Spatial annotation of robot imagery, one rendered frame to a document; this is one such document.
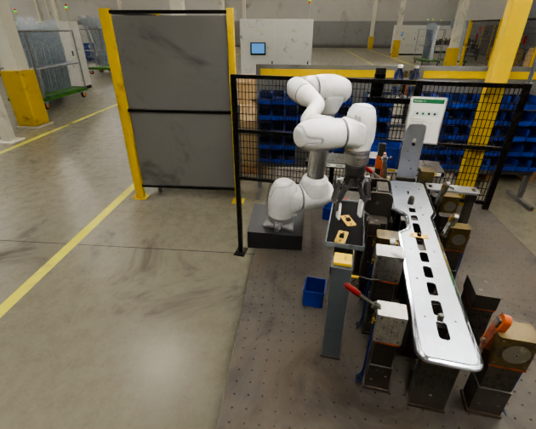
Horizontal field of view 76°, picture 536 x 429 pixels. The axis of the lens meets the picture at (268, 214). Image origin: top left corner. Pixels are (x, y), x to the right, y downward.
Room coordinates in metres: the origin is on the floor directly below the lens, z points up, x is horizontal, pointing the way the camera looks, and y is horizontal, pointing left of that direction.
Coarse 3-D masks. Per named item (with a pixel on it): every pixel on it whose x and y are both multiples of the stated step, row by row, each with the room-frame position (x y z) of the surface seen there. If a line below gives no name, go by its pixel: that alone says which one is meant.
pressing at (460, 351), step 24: (408, 216) 1.52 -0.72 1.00; (432, 216) 1.53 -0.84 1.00; (408, 240) 1.30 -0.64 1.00; (432, 240) 1.30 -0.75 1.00; (408, 264) 1.12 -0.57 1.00; (432, 264) 1.12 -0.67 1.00; (408, 288) 0.97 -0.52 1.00; (456, 288) 0.98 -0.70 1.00; (408, 312) 0.86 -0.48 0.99; (432, 312) 0.85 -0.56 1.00; (456, 312) 0.85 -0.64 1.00; (432, 336) 0.75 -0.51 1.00; (456, 336) 0.75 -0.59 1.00; (432, 360) 0.66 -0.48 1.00; (456, 360) 0.66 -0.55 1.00; (480, 360) 0.67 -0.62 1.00
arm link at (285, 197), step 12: (276, 180) 1.78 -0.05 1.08; (288, 180) 1.77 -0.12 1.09; (276, 192) 1.72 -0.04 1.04; (288, 192) 1.71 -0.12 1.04; (300, 192) 1.76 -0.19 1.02; (276, 204) 1.71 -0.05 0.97; (288, 204) 1.71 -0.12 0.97; (300, 204) 1.74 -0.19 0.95; (276, 216) 1.72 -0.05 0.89; (288, 216) 1.72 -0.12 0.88
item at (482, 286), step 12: (468, 276) 1.01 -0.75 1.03; (480, 276) 1.01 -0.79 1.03; (468, 288) 0.98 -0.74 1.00; (480, 288) 0.94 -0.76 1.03; (492, 288) 0.94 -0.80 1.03; (468, 300) 0.94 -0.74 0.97; (480, 300) 0.90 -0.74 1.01; (492, 300) 0.89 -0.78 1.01; (468, 312) 0.92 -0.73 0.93; (480, 312) 0.90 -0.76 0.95; (492, 312) 0.89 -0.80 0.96; (480, 324) 0.90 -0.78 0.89; (480, 336) 0.89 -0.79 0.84
